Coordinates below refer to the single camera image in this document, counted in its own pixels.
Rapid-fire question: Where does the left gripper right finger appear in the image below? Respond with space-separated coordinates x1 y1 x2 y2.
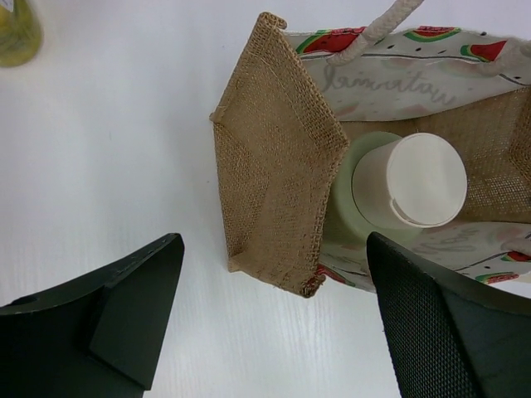
367 233 530 397

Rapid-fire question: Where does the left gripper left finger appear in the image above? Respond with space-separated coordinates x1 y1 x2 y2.
1 233 184 397

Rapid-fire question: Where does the jute watermelon canvas bag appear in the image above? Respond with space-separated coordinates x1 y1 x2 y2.
210 1 530 297

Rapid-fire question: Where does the yellow dish soap bottle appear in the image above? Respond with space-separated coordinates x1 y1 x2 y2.
1 0 42 68

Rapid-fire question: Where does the pale green white-capped bottle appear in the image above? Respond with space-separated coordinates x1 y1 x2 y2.
322 131 468 258

